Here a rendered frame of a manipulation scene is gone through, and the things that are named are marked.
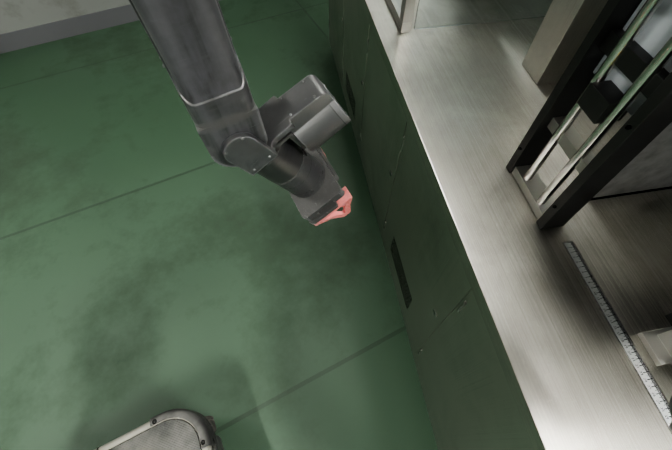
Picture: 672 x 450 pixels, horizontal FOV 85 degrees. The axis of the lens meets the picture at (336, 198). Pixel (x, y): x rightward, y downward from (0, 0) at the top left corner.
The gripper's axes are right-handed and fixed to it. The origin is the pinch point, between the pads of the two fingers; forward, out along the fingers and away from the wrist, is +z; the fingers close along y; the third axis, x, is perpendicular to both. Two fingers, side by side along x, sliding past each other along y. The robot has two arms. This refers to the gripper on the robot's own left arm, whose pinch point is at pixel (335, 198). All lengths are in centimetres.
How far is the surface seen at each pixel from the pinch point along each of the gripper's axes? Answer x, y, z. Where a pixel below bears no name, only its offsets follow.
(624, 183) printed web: -43, -16, 36
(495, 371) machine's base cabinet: -1.6, -32.4, 33.1
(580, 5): -62, 17, 28
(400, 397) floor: 40, -27, 98
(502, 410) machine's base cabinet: 2, -38, 35
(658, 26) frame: -47.7, -7.7, 2.6
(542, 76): -53, 17, 44
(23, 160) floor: 146, 161, 37
